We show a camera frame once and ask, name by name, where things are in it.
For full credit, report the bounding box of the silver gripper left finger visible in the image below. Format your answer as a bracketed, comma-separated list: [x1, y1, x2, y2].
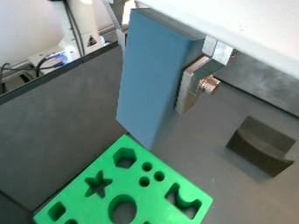
[103, 0, 136, 50]

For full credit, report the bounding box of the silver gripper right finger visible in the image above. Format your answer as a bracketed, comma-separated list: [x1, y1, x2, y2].
[175, 36, 234, 114]

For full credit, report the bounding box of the blue rectangular block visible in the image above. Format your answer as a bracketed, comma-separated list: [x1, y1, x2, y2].
[116, 8, 206, 150]

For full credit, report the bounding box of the black curved fixture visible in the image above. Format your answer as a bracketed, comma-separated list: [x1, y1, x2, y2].
[227, 115, 295, 178]

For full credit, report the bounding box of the green foam shape board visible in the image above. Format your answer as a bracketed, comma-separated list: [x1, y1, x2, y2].
[34, 136, 212, 224]

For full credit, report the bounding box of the black cable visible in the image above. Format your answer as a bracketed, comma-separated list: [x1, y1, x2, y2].
[62, 0, 87, 58]

